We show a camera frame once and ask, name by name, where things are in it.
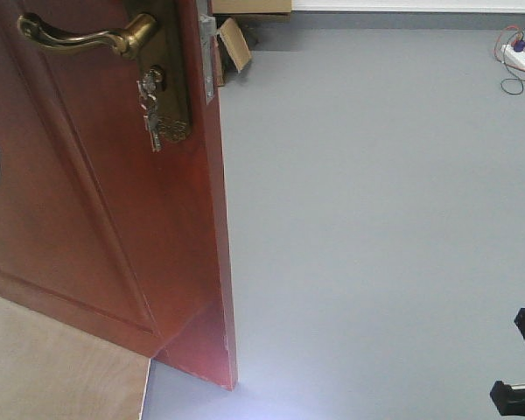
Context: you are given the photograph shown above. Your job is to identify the brown wooden door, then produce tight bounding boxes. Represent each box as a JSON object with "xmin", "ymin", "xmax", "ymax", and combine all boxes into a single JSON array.
[{"xmin": 0, "ymin": 1, "xmax": 237, "ymax": 389}]

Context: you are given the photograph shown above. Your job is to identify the white power strip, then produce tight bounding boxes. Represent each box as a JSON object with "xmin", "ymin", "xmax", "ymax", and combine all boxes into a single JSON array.
[{"xmin": 500, "ymin": 44, "xmax": 525, "ymax": 72}]

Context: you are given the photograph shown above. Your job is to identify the steel latch plate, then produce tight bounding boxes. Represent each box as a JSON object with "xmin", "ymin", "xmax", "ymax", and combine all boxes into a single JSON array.
[{"xmin": 197, "ymin": 0, "xmax": 216, "ymax": 104}]

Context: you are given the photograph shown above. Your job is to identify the brown cardboard box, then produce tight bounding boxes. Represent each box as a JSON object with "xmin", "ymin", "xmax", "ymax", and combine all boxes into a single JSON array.
[{"xmin": 210, "ymin": 1, "xmax": 292, "ymax": 87}]

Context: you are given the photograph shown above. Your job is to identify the silver keys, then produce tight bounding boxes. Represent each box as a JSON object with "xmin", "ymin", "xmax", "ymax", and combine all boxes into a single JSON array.
[{"xmin": 137, "ymin": 70, "xmax": 162, "ymax": 152}]

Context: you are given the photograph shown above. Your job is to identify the plywood base board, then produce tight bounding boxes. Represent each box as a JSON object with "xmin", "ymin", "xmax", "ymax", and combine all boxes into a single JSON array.
[{"xmin": 0, "ymin": 297, "xmax": 151, "ymax": 419}]

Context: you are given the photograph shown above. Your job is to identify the brass door handle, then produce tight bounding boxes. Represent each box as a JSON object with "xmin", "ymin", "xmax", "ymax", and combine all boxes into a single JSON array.
[{"xmin": 17, "ymin": 13, "xmax": 158, "ymax": 60}]

